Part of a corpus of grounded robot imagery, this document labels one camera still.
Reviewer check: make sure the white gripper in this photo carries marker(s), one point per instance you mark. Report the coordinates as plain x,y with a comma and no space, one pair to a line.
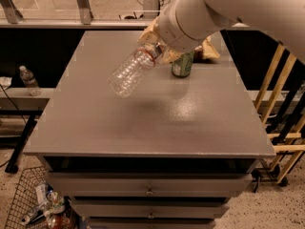
172,34

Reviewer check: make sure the bottles in basket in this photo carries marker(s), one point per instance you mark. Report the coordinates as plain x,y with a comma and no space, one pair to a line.
50,212

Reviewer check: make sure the grey side bench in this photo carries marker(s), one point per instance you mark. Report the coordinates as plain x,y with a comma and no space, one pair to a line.
19,102

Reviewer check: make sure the brown snack bag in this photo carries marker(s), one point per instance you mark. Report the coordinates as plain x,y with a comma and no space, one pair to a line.
206,49

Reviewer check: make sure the wire basket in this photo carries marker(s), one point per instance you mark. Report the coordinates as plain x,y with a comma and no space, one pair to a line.
25,196

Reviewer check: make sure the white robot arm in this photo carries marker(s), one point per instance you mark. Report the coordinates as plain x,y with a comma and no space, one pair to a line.
184,24

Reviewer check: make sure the small water bottle on bench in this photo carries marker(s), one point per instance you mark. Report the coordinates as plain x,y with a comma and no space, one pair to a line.
30,81

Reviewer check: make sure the clear plastic water bottle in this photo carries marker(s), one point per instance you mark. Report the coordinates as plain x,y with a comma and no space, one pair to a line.
130,73

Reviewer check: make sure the green soda can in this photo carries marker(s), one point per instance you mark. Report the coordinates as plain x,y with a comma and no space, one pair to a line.
183,65

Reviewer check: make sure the grey drawer cabinet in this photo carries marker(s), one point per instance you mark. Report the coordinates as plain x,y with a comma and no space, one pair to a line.
170,156

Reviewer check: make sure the metal railing frame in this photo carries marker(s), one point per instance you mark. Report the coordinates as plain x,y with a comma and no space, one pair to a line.
57,14

